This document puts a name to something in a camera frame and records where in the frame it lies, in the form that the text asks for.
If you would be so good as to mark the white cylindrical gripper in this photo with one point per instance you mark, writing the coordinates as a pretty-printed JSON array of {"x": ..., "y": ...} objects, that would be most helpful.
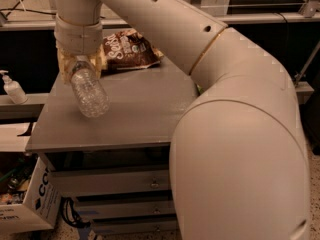
[{"x": 78, "y": 36}]

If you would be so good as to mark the clear plastic water bottle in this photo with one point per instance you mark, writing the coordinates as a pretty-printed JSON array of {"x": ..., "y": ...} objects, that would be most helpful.
[{"x": 91, "y": 97}]

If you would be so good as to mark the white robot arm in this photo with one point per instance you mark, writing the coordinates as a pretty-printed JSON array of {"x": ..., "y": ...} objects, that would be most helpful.
[{"x": 239, "y": 166}]

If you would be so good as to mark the white pump dispenser bottle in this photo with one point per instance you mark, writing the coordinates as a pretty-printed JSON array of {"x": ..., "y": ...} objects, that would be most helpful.
[{"x": 13, "y": 89}]

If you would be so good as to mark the brown salsa chip bag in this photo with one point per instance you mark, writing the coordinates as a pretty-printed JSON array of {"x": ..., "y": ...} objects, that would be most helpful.
[{"x": 128, "y": 50}]

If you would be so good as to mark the grey drawer cabinet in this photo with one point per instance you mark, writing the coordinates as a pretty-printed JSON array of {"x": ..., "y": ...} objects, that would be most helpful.
[{"x": 133, "y": 135}]

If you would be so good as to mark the top grey drawer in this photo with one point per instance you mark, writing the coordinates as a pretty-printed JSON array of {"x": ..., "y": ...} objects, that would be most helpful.
[{"x": 90, "y": 183}]

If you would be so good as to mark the grey drawer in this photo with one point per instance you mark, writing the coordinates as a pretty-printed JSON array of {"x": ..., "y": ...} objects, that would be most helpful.
[
  {"x": 136, "y": 226},
  {"x": 158, "y": 205},
  {"x": 90, "y": 183}
]

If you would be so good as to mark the middle grey drawer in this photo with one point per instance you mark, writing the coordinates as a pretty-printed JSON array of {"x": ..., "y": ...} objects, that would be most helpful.
[{"x": 158, "y": 205}]

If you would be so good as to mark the white cardboard box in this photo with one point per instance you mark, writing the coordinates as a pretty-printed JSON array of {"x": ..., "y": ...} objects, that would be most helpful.
[{"x": 28, "y": 200}]

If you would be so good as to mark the bottom grey drawer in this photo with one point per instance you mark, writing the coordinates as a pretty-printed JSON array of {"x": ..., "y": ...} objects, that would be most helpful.
[{"x": 136, "y": 226}]

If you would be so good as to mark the metal frame rail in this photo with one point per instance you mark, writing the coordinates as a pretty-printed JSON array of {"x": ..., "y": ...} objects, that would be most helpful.
[{"x": 234, "y": 19}]

